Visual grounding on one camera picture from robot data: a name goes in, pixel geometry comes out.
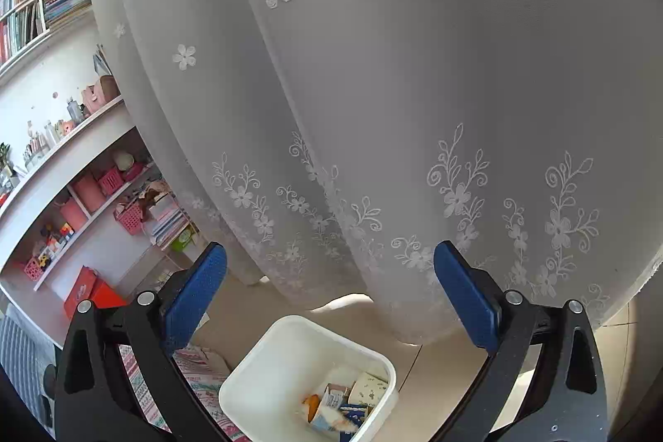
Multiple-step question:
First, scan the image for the white bookshelf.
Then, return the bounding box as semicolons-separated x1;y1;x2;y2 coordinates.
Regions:
0;0;208;298

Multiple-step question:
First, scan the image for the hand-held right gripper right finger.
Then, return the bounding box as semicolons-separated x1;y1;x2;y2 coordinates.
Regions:
432;241;608;442

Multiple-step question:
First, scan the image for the small white carton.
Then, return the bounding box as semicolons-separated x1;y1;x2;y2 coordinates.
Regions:
311;384;352;430

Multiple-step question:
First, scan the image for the pink file holder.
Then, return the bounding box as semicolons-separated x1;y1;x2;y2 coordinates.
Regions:
80;77;121;114

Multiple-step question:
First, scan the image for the green and white cardboard box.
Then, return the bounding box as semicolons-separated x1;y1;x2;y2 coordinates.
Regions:
171;225;201;254

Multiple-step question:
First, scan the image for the pink hanging basket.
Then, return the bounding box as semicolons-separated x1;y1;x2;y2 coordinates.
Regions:
114;204;144;236

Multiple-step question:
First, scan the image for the patterned striped tablecloth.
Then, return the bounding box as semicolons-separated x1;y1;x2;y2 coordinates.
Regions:
118;343;249;442

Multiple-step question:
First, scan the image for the pink mesh basket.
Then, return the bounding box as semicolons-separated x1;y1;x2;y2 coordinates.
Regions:
98;167;125;195

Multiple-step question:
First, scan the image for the red cardboard box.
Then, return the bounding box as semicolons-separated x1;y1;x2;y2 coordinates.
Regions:
63;265;128;320

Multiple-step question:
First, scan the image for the stack of papers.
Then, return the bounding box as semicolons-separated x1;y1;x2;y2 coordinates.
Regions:
150;193;192;246

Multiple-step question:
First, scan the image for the floral lace curtain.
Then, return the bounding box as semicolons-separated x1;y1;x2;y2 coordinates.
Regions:
73;0;663;347

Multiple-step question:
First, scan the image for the floral paper cup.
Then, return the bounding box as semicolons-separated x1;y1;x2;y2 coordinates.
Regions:
348;372;389;406

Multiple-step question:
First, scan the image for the white plastic bin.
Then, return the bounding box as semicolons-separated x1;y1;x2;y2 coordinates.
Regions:
218;315;399;442

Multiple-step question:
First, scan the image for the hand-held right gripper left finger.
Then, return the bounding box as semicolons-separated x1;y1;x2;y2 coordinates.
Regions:
54;242;229;442

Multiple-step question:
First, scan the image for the striped quilted sofa cover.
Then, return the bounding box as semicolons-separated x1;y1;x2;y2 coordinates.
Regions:
0;312;58;422

